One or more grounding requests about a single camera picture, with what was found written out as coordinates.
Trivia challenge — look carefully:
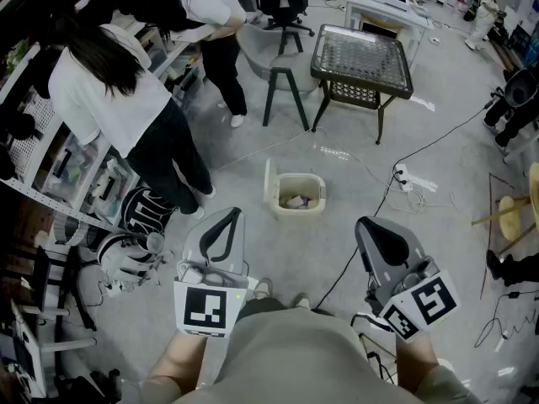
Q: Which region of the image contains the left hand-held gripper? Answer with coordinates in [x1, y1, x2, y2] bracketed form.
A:
[173, 206, 249, 340]

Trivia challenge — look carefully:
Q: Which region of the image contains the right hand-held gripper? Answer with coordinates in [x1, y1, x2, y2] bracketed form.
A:
[355, 215, 462, 344]

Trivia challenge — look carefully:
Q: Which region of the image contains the white plastic bin lid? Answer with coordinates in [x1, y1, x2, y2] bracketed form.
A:
[263, 157, 280, 206]

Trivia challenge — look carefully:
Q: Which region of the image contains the cream plastic bin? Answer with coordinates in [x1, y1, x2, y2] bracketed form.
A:
[269, 173, 328, 221]

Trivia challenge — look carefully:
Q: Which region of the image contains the person's left forearm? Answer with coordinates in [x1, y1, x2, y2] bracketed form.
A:
[141, 329, 211, 397]

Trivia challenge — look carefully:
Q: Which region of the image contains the person's right forearm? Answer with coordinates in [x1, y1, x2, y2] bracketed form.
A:
[394, 329, 441, 396]

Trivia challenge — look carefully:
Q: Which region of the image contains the crumpled paper trash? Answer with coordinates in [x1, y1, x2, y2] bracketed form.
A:
[280, 194, 316, 210]

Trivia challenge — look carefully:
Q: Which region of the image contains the person's left shoe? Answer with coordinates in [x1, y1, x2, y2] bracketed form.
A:
[251, 277, 275, 300]

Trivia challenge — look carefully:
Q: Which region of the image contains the white power strip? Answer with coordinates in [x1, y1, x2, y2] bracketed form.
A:
[392, 162, 414, 193]

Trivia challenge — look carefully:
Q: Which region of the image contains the white and black bag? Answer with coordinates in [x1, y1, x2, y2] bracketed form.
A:
[95, 231, 166, 284]

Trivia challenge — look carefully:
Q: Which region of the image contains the wooden stool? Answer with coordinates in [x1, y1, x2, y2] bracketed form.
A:
[471, 173, 539, 257]

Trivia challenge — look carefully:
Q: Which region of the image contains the person's beige shirt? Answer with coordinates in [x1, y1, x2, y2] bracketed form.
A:
[170, 307, 483, 404]

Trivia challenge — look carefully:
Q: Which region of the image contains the white shelf unit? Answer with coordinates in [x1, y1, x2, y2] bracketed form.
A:
[0, 0, 262, 247]

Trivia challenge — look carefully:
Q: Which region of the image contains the dark wicker glass-top table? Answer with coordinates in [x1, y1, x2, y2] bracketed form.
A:
[310, 23, 415, 146]

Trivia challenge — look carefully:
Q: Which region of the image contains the white table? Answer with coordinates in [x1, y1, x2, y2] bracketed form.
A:
[343, 0, 435, 44]

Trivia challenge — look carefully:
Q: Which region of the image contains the tangled white cable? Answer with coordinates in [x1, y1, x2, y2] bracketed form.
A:
[404, 178, 459, 217]

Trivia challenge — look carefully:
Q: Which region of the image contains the long white cable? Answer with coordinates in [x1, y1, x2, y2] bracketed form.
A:
[209, 126, 399, 189]

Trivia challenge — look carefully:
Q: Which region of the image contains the long black cable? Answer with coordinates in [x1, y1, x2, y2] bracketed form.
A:
[312, 106, 492, 309]

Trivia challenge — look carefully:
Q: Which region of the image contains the thin black cable with adapter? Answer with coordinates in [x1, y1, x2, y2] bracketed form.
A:
[474, 287, 539, 349]

